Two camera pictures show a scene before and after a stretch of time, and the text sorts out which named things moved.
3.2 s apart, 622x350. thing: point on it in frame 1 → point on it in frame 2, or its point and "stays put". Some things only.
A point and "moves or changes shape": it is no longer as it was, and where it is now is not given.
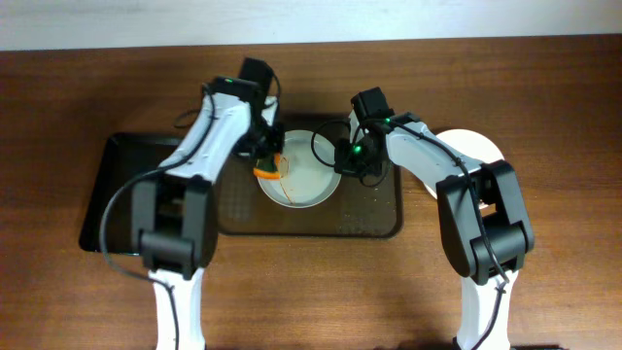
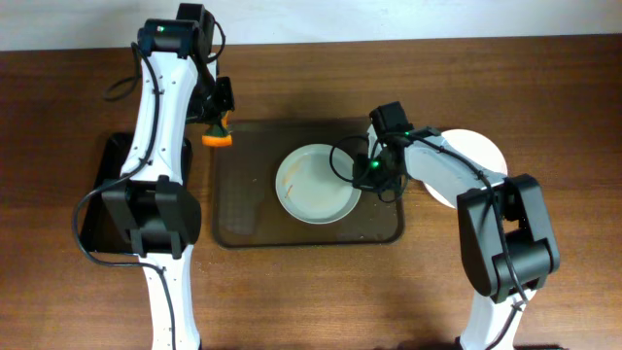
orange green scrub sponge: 268,168 moves or changes shape
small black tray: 107,220 stays put
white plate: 470,145 stays put
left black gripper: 267,147 → 217,115
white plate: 307,171 moves or changes shape
